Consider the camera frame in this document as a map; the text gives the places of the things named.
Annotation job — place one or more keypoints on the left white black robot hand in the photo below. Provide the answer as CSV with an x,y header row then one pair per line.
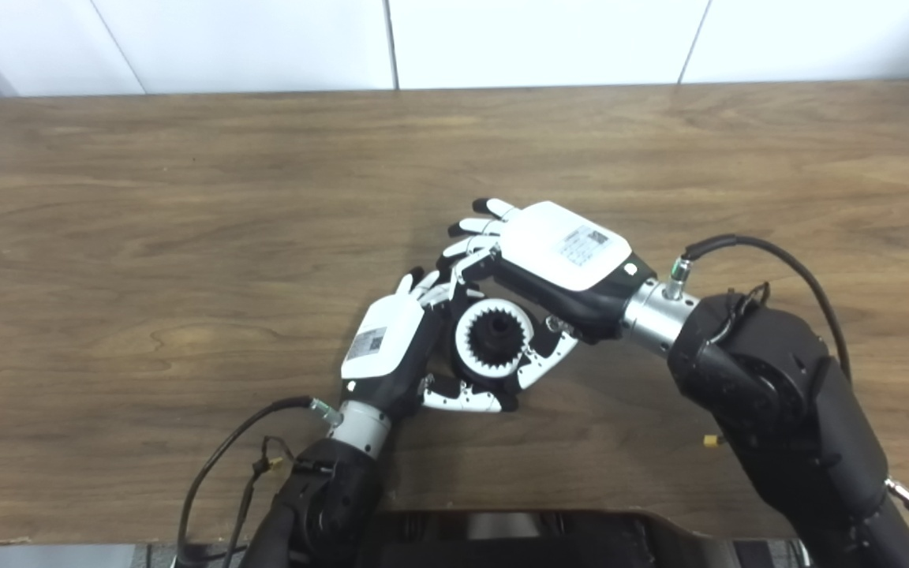
x,y
387,339

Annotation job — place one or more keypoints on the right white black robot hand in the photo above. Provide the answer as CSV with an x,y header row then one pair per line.
x,y
565,248

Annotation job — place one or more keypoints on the round black part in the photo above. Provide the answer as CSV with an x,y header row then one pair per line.
x,y
495,337

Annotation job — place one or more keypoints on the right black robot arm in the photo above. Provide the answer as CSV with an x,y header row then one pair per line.
x,y
778,394

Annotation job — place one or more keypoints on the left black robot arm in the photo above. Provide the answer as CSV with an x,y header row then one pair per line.
x,y
328,489

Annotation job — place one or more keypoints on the small yellow connector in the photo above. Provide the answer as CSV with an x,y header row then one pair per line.
x,y
712,442

